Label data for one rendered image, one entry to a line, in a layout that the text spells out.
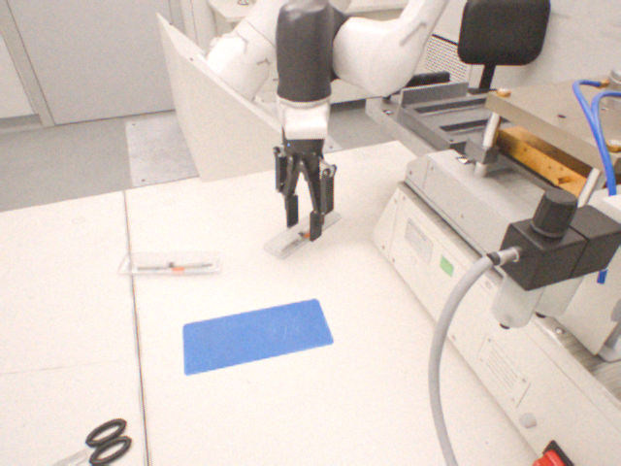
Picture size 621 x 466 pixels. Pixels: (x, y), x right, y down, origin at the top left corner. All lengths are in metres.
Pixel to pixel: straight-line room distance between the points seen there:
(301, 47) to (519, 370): 0.51
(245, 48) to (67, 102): 2.61
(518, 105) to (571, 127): 0.07
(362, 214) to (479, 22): 1.68
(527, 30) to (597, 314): 2.12
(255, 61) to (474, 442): 0.90
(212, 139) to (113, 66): 2.52
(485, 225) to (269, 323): 0.36
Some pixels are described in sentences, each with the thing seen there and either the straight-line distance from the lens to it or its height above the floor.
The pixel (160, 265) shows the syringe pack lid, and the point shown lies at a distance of 0.82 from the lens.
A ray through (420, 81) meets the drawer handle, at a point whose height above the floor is 1.00.
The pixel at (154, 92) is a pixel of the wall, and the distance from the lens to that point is 3.57.
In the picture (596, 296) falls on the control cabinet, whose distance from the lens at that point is 0.51.
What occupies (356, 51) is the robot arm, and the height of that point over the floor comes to 1.12.
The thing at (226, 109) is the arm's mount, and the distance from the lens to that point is 1.01.
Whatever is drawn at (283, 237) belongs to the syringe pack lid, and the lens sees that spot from 0.84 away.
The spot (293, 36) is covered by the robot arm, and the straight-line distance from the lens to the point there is 0.66.
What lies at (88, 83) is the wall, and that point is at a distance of 3.55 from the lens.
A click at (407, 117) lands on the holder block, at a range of 0.82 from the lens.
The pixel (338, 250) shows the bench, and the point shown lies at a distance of 0.84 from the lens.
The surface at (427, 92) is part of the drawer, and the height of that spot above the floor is 1.00.
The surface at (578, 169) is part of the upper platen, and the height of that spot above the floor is 1.06.
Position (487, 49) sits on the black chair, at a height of 0.71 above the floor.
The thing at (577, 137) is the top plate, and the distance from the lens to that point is 0.51.
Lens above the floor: 1.29
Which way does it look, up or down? 38 degrees down
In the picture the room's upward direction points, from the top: straight up
